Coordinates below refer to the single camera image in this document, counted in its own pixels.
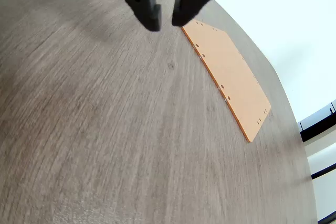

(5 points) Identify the orange square board with holes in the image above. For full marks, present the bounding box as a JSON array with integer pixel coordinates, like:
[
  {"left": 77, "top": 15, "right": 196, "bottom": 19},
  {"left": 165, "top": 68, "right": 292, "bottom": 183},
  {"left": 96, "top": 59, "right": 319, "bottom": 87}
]
[{"left": 181, "top": 19, "right": 272, "bottom": 143}]

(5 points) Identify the black frame bar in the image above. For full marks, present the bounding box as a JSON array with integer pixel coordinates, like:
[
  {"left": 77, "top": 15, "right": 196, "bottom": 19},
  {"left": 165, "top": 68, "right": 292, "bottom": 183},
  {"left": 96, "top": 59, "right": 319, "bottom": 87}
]
[
  {"left": 310, "top": 163, "right": 336, "bottom": 180},
  {"left": 298, "top": 99, "right": 336, "bottom": 143}
]

